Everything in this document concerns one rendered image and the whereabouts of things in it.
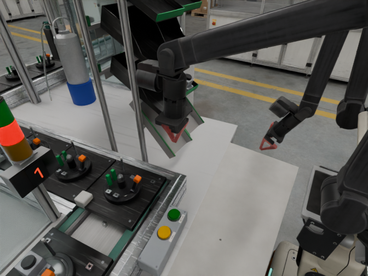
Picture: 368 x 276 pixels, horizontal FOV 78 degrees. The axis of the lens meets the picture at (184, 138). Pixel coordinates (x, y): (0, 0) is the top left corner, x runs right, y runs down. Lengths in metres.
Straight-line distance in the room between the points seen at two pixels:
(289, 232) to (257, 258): 1.17
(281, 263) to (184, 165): 0.83
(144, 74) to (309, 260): 0.85
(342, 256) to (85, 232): 0.85
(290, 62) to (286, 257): 3.59
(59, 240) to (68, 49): 1.08
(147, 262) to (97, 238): 0.21
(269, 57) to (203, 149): 3.63
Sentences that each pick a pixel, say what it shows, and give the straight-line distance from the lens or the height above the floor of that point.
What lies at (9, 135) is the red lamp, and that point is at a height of 1.34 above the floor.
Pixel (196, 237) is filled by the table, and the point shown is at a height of 0.86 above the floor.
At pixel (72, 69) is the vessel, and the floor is 1.11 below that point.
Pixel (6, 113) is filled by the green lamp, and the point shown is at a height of 1.38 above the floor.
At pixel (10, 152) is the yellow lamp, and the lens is 0.67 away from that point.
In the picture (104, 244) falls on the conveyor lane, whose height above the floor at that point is 0.92.
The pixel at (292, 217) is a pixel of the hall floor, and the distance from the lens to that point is 2.14.
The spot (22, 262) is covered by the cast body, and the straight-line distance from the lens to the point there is 0.71.
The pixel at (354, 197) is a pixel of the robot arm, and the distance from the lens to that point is 0.54.
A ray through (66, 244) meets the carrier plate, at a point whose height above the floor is 0.97.
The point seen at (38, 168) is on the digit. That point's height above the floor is 1.21.
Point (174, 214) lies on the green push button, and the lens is 0.81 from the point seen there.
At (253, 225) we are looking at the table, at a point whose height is 0.86.
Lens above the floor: 1.65
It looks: 38 degrees down
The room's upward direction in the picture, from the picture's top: straight up
